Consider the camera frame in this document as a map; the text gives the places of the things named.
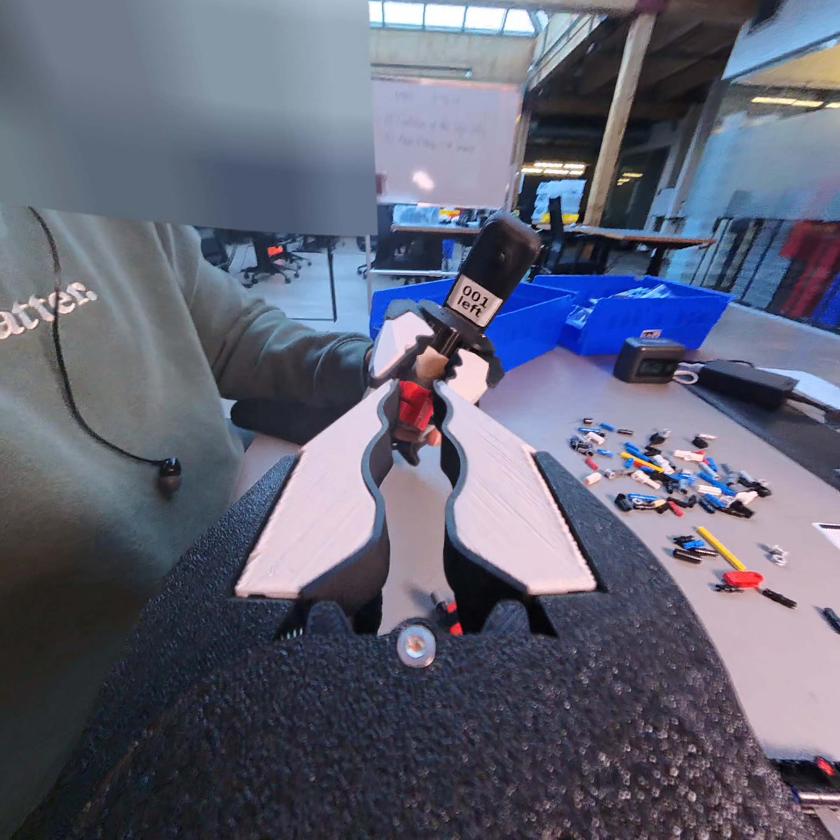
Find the black power adapter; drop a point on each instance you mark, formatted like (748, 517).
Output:
(748, 384)

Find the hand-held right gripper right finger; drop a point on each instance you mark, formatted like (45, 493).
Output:
(512, 518)

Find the black white toy brick model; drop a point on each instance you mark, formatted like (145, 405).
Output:
(820, 768)

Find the black device with green display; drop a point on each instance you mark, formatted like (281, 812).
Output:
(646, 361)

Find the person's left hand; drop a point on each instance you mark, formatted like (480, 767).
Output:
(432, 363)

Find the wooden background table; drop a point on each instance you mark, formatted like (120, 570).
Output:
(623, 235)

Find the white printed sheet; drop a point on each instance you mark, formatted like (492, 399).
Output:
(830, 535)

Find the red toy liftarm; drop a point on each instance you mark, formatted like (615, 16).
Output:
(743, 578)

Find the office chair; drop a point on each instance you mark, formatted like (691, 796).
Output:
(275, 256)

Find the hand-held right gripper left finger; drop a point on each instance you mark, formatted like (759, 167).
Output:
(315, 518)

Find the short black toy piece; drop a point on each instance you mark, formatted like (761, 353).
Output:
(832, 620)

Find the blue toy pin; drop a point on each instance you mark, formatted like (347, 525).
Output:
(689, 543)

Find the red toy brick piece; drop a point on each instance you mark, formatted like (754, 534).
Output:
(415, 403)

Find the whiteboard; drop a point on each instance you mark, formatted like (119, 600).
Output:
(446, 144)

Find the black toy connector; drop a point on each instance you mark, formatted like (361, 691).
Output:
(687, 556)

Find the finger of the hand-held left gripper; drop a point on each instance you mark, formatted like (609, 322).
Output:
(476, 374)
(397, 348)

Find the black toy pin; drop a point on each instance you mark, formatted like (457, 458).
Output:
(728, 587)
(779, 598)

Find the blue plastic bin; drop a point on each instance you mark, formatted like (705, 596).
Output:
(525, 321)
(643, 321)

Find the pale wooden post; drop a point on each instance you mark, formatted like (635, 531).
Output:
(617, 124)

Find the pile of small toy pieces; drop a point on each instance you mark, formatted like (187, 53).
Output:
(669, 469)

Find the yellow toy axle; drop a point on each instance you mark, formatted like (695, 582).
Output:
(720, 548)

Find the grey toy bush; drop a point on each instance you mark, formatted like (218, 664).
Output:
(776, 555)

